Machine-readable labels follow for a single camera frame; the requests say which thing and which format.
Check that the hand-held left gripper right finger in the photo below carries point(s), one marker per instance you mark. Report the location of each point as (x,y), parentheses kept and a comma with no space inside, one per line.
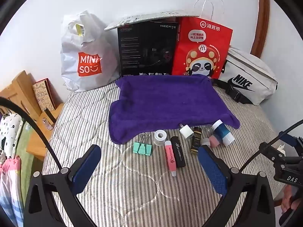
(213,170)

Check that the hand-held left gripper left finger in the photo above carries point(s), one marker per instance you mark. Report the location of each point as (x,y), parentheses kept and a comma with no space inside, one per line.
(86,167)

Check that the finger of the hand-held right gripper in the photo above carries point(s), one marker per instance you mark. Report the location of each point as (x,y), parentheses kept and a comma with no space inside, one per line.
(288,139)
(269,151)

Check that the pink blue small container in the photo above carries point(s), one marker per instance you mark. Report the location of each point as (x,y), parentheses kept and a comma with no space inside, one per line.
(216,141)

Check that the black gold small bottle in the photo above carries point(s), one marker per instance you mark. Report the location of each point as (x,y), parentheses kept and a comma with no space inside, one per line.
(196,141)

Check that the black Horizon tube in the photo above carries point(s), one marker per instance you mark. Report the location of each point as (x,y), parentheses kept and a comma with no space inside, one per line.
(178,153)

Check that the clear suction cup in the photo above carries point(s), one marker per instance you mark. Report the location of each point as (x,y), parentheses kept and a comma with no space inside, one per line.
(208,130)

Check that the blue white bottle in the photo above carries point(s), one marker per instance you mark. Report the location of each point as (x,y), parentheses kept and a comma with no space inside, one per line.
(221,128)

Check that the pink earpick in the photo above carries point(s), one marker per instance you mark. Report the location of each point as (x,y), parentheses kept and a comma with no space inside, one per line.
(171,160)

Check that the white charger plug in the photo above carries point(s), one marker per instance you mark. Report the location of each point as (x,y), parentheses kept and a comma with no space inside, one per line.
(187,132)

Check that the mint binder clip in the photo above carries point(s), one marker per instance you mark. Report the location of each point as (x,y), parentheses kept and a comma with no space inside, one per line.
(142,149)

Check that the white tape roll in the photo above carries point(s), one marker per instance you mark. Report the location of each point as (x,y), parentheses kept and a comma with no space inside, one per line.
(156,141)

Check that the person's right hand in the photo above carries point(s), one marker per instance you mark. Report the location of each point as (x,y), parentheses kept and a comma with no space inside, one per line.
(290,198)

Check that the striped bed quilt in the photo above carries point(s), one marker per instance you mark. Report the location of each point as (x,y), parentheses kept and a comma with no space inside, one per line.
(142,182)

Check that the white waist bag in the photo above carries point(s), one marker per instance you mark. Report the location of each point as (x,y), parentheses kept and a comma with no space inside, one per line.
(260,75)

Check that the pink cartoon cloth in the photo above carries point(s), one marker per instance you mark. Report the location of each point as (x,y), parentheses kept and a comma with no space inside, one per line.
(9,182)

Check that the purple towel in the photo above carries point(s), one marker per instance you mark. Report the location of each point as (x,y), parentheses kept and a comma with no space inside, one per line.
(165,104)

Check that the patterned gift box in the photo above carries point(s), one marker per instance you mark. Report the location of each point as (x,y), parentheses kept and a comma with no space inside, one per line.
(42,94)

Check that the white dotted pillow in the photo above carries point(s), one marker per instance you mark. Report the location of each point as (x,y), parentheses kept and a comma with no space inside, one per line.
(9,127)

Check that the wooden nightstand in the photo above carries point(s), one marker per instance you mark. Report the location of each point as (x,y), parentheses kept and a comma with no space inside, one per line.
(14,87)

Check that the white plastic shopping bag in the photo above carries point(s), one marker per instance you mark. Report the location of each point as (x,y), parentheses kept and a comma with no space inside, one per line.
(94,40)

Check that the black headset box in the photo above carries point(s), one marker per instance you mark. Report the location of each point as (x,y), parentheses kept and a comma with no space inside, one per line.
(142,19)
(142,52)

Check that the red panda paper bag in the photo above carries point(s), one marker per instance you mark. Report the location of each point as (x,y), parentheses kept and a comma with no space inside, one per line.
(187,40)

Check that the brown wooden door frame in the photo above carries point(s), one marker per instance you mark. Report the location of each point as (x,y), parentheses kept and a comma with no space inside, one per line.
(262,16)

